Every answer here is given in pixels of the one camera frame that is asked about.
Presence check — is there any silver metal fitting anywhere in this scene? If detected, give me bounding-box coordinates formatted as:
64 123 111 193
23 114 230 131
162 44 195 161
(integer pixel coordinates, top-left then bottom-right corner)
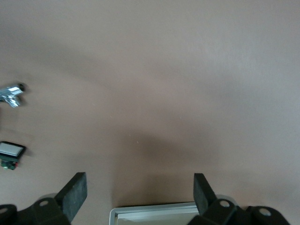
0 82 25 108

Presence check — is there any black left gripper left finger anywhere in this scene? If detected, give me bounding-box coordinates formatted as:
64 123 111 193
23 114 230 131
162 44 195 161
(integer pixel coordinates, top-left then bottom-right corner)
0 172 88 225

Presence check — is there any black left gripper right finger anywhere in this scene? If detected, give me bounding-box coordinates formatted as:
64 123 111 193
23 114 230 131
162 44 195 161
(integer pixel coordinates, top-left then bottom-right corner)
187 172 292 225

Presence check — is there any black rectangular white-faced switch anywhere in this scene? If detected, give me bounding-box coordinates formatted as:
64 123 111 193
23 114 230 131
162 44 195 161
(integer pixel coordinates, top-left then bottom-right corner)
0 141 27 171

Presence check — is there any white drawer with button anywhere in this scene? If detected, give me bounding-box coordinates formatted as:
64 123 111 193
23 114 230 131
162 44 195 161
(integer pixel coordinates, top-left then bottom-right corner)
109 202 200 225

